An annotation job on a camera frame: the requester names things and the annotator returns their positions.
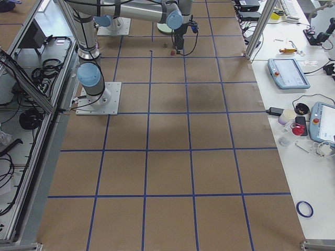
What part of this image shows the aluminium frame post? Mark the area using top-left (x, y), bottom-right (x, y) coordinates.
top-left (244, 0), bottom-right (277, 60)

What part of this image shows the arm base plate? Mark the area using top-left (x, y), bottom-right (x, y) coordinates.
top-left (97, 17), bottom-right (131, 37)
top-left (75, 82), bottom-right (122, 116)

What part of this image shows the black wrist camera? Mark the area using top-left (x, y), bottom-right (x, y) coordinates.
top-left (188, 20), bottom-right (198, 34)

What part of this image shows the red round object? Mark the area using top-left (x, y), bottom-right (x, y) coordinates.
top-left (291, 123), bottom-right (305, 136)

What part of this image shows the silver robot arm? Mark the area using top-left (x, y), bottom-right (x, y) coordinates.
top-left (94, 15), bottom-right (124, 30)
top-left (66, 1), bottom-right (197, 106)

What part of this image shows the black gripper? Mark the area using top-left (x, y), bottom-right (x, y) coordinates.
top-left (173, 21), bottom-right (191, 55)

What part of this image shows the white cup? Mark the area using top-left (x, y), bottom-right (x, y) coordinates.
top-left (278, 109), bottom-right (296, 125)

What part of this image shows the light green plate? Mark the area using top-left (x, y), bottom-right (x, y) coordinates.
top-left (157, 23), bottom-right (173, 35)

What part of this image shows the near teach pendant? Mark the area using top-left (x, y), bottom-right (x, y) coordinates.
top-left (309, 102), bottom-right (334, 147)

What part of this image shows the teach pendant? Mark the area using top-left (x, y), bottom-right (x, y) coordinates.
top-left (309, 102), bottom-right (334, 147)
top-left (267, 58), bottom-right (310, 89)

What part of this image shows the yellow metal tool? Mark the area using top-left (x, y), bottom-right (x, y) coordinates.
top-left (279, 48), bottom-right (297, 54)

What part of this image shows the blue tape roll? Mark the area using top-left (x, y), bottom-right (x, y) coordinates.
top-left (296, 201), bottom-right (314, 219)

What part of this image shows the black power adapter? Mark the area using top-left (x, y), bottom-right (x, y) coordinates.
top-left (266, 107), bottom-right (284, 117)

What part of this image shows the far teach pendant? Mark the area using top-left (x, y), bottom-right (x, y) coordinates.
top-left (267, 58), bottom-right (310, 89)

